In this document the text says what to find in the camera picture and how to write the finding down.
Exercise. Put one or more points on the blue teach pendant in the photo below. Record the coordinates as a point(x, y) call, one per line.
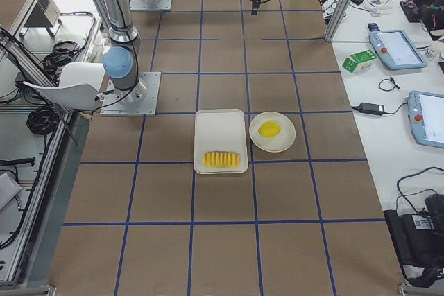
point(426, 118)
point(396, 50)

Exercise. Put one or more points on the green white carton box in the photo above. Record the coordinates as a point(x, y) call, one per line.
point(360, 61)

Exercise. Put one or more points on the white plastic chair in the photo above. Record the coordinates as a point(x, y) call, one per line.
point(78, 87)

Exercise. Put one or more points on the lower blue teach pendant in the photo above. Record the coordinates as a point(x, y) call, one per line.
point(426, 118)

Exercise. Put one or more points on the white round plate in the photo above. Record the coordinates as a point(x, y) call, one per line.
point(277, 144)

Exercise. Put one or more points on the black equipment case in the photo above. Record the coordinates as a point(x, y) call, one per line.
point(418, 240)

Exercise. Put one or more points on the sliced yellow pineapple toy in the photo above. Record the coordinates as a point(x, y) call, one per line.
point(221, 159)

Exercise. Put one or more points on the white rectangular tray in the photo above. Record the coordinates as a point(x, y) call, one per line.
point(220, 130)

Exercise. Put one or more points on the black power adapter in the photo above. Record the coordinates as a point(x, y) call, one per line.
point(371, 108)

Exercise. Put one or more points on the grey metal box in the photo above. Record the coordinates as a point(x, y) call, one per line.
point(45, 14)

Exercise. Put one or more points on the yellow lemon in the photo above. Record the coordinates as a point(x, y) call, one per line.
point(269, 129)

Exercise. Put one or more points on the upper blue teach pendant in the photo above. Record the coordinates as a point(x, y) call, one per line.
point(396, 50)

